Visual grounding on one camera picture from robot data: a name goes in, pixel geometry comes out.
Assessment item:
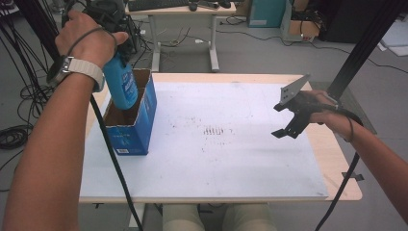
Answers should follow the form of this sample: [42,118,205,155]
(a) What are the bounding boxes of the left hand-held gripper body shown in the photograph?
[84,0,130,34]

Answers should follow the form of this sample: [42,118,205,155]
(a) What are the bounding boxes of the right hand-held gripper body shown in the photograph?
[278,72,322,125]

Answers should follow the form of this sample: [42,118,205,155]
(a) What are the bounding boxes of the blue bottle with white cap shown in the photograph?
[102,52,140,111]

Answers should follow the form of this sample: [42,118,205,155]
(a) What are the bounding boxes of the blue cardboard box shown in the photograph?
[103,67,158,157]

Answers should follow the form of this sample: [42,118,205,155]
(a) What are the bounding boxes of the person's right hand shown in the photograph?
[301,90,354,141]

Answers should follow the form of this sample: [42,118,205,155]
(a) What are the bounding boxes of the person's left hand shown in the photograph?
[55,9,130,70]

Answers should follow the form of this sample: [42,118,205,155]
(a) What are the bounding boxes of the black computer tower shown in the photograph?
[127,13,142,55]

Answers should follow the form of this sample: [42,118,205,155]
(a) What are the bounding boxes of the wristwatch with beige band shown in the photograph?
[46,55,106,93]

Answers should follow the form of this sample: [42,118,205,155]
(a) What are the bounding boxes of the black keyboard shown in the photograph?
[127,0,191,13]

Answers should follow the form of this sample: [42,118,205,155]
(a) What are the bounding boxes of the white desk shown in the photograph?
[124,2,237,73]

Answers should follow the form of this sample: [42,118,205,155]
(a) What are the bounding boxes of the black tape strip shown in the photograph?
[341,171,365,182]

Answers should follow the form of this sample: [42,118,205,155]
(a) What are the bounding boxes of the brown cardboard box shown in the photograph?
[280,18,321,42]

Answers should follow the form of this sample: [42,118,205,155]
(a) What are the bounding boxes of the white table mat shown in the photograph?
[79,81,330,201]

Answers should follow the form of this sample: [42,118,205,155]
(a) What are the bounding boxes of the teal box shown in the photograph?
[246,0,287,29]

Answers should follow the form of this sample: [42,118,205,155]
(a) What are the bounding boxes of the black cabinet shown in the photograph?
[317,0,393,44]

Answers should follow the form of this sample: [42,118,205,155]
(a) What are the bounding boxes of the person's right leg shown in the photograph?
[220,203,277,231]

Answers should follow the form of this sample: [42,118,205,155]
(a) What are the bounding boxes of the person's leg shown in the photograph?
[162,203,206,231]
[220,203,277,231]

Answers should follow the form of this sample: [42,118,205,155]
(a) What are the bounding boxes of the white sheets on floor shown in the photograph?
[377,18,408,58]

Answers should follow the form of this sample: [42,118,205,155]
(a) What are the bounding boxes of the person's left leg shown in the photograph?
[162,203,206,231]

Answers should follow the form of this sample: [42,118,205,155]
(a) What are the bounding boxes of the white table leg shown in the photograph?
[128,202,146,229]

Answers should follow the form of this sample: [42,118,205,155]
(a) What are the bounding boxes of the grey wrist cord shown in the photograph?
[66,26,118,58]
[344,115,356,142]

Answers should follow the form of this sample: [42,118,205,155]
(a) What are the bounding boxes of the right hand-held gripper black cable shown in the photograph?
[316,102,366,231]

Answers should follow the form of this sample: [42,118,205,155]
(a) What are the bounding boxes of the hand-held gripper black cable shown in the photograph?
[89,94,144,231]
[316,102,366,231]

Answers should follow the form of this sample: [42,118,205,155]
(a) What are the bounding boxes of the black metal post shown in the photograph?
[13,0,66,62]
[326,0,408,100]

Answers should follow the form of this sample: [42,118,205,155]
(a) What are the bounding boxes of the long black floor cable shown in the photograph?
[216,28,408,75]

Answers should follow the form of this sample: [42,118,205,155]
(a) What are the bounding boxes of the left hand-held gripper black cable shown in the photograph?
[89,94,144,231]

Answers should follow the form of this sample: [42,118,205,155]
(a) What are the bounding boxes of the tangle of black floor cables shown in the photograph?
[0,18,57,193]

